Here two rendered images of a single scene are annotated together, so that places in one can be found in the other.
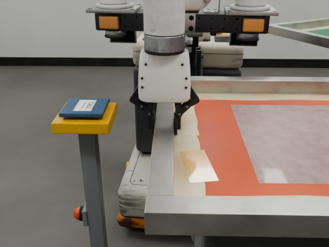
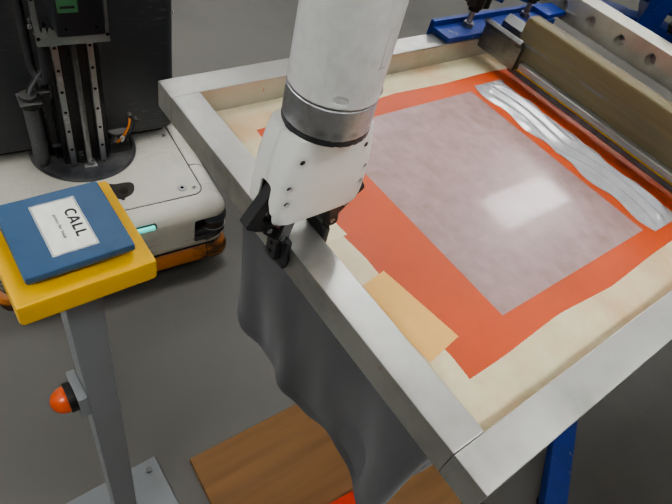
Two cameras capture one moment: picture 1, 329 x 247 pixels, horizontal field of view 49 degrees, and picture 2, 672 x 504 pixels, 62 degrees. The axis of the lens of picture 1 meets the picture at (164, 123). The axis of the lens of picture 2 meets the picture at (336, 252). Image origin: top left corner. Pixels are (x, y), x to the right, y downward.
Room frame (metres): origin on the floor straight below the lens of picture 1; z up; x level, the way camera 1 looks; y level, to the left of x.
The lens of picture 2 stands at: (0.39, 0.28, 1.40)
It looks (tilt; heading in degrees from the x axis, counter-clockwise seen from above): 47 degrees down; 309
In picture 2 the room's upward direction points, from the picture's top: 18 degrees clockwise
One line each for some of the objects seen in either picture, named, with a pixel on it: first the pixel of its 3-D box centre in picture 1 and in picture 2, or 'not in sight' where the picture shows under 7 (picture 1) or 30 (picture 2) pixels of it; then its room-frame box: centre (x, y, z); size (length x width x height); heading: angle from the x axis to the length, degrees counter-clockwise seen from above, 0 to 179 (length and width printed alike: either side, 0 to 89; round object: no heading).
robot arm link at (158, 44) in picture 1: (168, 40); (337, 97); (0.67, -0.01, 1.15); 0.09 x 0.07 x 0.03; 89
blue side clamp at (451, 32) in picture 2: not in sight; (490, 34); (0.93, -0.62, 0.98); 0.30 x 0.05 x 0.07; 89
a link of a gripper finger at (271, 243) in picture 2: (147, 117); (270, 240); (0.67, 0.03, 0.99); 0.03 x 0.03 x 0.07; 89
